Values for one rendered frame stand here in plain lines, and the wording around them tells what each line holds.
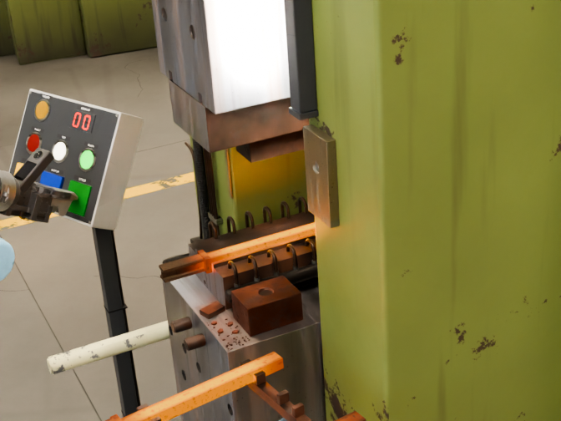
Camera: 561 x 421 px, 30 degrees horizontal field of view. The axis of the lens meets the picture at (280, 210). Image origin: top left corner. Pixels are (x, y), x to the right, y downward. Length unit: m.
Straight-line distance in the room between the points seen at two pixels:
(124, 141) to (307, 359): 0.72
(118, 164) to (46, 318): 1.63
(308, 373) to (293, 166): 0.52
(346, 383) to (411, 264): 0.37
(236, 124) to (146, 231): 2.58
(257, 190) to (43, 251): 2.25
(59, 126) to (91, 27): 4.32
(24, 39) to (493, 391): 5.32
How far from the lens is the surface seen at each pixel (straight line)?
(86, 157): 2.54
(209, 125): 2.01
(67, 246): 4.56
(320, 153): 1.85
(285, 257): 2.21
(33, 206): 2.43
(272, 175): 2.42
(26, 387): 3.71
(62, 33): 7.02
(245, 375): 1.88
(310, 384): 2.20
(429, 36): 1.68
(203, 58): 1.95
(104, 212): 2.52
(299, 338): 2.12
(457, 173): 1.80
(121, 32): 6.98
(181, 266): 2.18
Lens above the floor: 2.06
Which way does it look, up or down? 26 degrees down
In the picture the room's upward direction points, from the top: 4 degrees counter-clockwise
